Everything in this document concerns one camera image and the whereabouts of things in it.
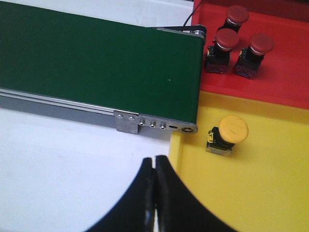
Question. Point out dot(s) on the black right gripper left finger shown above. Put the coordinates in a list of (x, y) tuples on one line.
[(135, 210)]

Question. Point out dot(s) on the steel conveyor support bracket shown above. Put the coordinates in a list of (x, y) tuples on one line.
[(126, 121)]

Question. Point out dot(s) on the red mushroom push button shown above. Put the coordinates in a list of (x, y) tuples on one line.
[(251, 57), (218, 54), (236, 16)]

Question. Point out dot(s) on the aluminium conveyor frame rail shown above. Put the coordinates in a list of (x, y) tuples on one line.
[(72, 106)]

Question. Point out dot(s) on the red plastic bin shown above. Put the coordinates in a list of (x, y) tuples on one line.
[(283, 76)]

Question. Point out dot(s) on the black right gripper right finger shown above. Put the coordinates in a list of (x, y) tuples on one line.
[(178, 210)]

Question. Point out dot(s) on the yellow mushroom push button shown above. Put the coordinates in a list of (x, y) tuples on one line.
[(231, 130)]

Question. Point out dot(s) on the green conveyor belt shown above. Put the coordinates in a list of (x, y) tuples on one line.
[(96, 67)]

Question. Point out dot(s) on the yellow plastic tray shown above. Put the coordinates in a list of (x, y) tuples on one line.
[(263, 186)]

